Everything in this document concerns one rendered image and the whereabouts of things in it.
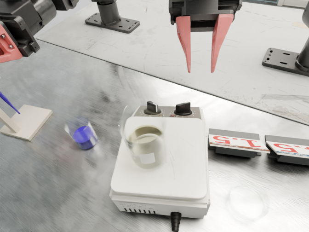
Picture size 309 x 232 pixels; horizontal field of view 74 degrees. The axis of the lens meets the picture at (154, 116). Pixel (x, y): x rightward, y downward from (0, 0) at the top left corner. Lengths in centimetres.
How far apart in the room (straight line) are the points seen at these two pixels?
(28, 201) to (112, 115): 21
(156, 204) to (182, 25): 25
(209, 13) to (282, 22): 48
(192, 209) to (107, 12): 63
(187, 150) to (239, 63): 34
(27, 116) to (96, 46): 30
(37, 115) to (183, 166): 36
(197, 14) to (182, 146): 18
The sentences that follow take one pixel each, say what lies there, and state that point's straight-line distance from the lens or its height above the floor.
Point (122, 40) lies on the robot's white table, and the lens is 69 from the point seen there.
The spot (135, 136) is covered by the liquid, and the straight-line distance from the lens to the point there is 26.
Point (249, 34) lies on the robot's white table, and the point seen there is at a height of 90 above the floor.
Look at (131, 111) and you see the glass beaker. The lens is 25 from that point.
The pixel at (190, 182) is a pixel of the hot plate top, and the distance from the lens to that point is 27.
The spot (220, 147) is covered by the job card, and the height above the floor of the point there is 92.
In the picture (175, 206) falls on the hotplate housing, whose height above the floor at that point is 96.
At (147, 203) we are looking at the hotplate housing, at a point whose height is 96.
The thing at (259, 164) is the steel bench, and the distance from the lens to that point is 40.
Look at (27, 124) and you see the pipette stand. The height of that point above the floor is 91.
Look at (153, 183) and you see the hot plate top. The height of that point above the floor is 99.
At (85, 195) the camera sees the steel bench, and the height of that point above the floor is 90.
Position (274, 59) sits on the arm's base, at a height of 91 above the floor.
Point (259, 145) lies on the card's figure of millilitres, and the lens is 38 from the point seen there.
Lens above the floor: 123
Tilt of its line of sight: 50 degrees down
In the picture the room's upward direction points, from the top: 8 degrees counter-clockwise
